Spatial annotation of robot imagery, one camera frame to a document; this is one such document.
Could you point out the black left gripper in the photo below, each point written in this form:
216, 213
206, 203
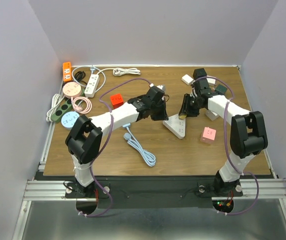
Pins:
163, 116

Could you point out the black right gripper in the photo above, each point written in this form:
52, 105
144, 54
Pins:
184, 109

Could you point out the white triangular power strip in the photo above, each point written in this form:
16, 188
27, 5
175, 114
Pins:
176, 126

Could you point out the white cube socket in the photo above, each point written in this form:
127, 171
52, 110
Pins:
211, 115

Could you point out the pink cube socket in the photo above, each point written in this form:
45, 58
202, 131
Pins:
208, 135

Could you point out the light blue power strip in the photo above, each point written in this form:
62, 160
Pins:
127, 125

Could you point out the red cube socket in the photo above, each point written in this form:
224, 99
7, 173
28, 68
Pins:
116, 100

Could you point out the round pink socket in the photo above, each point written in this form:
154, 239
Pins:
72, 90

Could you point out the yellow small plug adapter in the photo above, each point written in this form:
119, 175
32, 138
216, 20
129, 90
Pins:
182, 116

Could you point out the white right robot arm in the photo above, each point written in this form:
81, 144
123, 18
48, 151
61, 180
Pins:
245, 133

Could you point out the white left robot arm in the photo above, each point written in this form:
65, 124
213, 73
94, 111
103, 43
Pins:
84, 139

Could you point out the round light blue socket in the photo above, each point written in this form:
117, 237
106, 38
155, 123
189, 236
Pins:
68, 119

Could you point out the white flat charger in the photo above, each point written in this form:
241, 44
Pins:
187, 79

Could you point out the white square charger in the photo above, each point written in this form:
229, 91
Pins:
211, 81

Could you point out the black cube adapter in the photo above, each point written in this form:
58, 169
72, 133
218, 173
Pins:
199, 73

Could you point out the dark green cube adapter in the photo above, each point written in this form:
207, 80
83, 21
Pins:
221, 89

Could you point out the white long power strip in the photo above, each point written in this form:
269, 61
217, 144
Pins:
92, 85

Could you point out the dark green power strip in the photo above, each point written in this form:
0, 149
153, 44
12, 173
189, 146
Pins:
59, 106

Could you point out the orange power strip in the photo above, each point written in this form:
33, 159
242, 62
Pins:
66, 72

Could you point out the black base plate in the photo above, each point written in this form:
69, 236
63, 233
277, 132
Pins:
150, 192

